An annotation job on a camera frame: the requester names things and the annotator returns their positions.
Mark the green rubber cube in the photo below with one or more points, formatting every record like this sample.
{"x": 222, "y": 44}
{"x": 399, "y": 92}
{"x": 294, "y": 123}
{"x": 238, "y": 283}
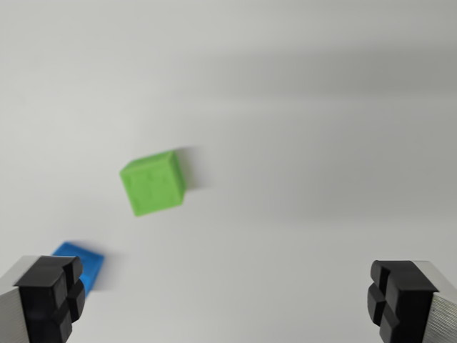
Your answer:
{"x": 153, "y": 186}

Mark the black-padded silver gripper right finger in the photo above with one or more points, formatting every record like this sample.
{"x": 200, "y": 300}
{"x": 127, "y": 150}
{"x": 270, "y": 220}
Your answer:
{"x": 407, "y": 300}

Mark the black-padded silver gripper left finger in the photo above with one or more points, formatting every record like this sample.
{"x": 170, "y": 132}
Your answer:
{"x": 39, "y": 296}

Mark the blue rubber cube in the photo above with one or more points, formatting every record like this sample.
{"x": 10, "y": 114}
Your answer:
{"x": 89, "y": 266}

